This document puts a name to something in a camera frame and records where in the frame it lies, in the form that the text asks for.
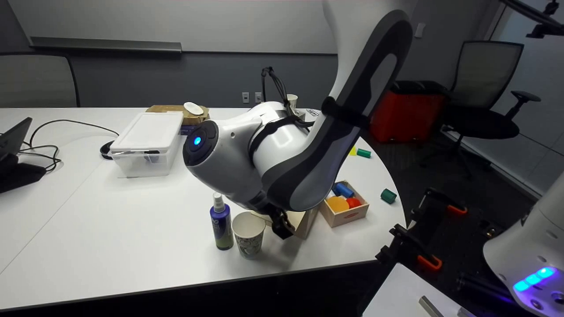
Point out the green wooden cylinder block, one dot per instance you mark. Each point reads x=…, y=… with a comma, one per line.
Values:
x=363, y=153

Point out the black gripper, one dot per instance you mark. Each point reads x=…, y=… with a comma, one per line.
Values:
x=271, y=211

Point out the white wall outlet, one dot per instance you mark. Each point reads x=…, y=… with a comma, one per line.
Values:
x=257, y=95
x=245, y=95

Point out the beige tape roll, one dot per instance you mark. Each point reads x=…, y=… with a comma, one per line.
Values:
x=193, y=110

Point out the red wooden block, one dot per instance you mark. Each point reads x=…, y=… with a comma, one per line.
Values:
x=354, y=200

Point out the blue bottle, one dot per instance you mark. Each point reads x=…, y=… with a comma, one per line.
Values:
x=220, y=223

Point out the white paper cup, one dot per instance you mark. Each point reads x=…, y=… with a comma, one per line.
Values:
x=248, y=234

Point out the small black adapter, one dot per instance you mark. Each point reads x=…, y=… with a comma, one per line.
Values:
x=105, y=149

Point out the blue wooden cylinder block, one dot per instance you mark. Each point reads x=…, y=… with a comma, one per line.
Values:
x=343, y=188

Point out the open wooden tray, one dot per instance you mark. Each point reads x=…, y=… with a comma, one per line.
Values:
x=345, y=214

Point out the yellow orange wooden block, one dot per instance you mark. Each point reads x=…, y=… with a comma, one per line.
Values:
x=336, y=202

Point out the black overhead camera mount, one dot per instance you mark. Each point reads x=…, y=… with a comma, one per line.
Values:
x=537, y=17

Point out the small metal cylinder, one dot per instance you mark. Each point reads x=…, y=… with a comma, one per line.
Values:
x=430, y=306

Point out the black mesh office chair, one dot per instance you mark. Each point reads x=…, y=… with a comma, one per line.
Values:
x=486, y=98

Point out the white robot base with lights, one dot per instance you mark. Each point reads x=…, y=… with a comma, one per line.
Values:
x=528, y=257

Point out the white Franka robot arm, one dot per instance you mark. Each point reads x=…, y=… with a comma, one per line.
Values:
x=292, y=146

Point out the yellow wooden rectangular block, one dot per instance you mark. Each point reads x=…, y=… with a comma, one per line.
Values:
x=352, y=149

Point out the red bin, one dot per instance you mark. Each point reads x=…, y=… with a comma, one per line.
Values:
x=407, y=114

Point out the wall whiteboard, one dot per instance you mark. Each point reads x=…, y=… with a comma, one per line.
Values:
x=176, y=22

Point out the white wall switch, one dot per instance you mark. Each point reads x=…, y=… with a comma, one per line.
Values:
x=417, y=29

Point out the clear plastic storage container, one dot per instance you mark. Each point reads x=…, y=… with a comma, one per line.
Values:
x=146, y=142

